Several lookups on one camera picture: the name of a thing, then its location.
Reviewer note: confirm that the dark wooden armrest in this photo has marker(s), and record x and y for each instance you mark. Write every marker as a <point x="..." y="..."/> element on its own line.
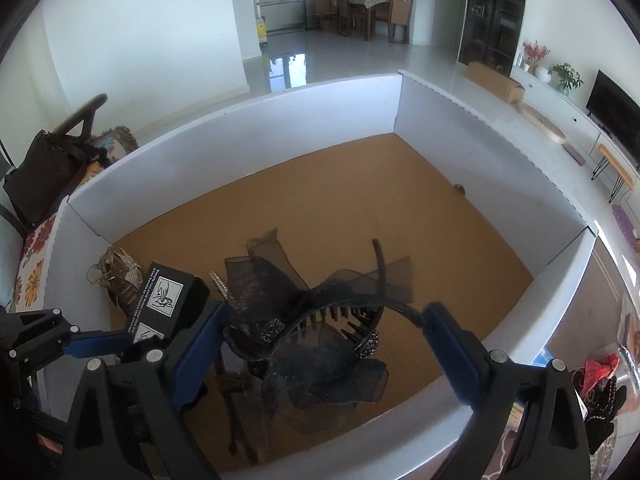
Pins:
<point x="85" y="115"/>

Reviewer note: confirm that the large white cardboard box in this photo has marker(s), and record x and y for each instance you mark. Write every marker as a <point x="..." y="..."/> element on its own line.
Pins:
<point x="300" y="125"/>

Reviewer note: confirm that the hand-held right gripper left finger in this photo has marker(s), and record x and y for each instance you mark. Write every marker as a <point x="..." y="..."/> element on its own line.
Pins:
<point x="200" y="350"/>

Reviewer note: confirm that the rhinestone bow hair clip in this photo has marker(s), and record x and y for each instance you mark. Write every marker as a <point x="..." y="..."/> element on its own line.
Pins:
<point x="117" y="272"/>

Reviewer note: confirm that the white television console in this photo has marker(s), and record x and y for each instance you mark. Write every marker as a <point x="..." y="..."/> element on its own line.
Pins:
<point x="565" y="110"/>

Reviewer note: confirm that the green potted plant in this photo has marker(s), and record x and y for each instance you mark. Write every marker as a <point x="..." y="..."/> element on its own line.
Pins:
<point x="565" y="77"/>

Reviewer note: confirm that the black knit gloves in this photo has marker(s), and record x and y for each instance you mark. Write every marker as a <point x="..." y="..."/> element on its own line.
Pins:
<point x="605" y="410"/>

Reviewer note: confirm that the floral seat cushion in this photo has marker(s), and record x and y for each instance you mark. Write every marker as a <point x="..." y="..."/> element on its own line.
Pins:
<point x="35" y="260"/>

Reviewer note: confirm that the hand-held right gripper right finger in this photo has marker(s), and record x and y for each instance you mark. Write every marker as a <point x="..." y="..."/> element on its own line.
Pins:
<point x="452" y="355"/>

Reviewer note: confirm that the wooden dining table with chairs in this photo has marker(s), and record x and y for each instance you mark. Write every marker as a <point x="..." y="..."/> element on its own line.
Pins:
<point x="365" y="12"/>

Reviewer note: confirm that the red flower bouquet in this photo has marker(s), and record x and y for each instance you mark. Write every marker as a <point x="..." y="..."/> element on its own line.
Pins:
<point x="534" y="52"/>

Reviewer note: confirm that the wooden stool with hairpin legs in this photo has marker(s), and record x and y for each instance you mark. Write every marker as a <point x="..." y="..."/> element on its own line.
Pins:
<point x="616" y="162"/>

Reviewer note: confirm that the black flat television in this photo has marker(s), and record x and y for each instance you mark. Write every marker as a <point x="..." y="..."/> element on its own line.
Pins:
<point x="612" y="105"/>

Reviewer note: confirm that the black handbag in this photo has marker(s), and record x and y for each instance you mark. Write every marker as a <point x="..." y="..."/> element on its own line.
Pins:
<point x="45" y="175"/>

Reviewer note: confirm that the woven patterned cushion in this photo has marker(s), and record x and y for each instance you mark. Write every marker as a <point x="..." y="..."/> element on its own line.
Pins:
<point x="117" y="142"/>

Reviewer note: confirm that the round beige floor mat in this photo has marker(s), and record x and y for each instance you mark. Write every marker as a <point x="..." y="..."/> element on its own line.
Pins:
<point x="542" y="122"/>

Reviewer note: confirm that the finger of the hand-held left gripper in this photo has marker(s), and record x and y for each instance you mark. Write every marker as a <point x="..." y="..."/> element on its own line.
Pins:
<point x="170" y="300"/>
<point x="100" y="345"/>

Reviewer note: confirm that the dark glass display cabinet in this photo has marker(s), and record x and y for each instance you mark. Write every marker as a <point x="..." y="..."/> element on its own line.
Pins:
<point x="492" y="10"/>

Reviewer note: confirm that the purple floor mat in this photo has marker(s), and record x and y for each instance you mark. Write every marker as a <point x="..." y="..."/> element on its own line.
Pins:
<point x="624" y="225"/>

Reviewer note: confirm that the white round vase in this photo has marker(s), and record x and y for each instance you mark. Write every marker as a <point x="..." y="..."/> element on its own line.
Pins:
<point x="543" y="74"/>

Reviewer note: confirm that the red plastic bag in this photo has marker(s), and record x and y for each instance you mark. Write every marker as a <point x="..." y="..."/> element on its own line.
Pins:
<point x="602" y="370"/>

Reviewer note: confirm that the brown cardboard box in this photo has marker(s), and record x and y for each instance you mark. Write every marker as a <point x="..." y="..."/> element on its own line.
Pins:
<point x="495" y="82"/>

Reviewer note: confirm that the black mesh bow hair clip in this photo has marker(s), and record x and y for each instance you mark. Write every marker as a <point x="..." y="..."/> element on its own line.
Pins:
<point x="320" y="300"/>

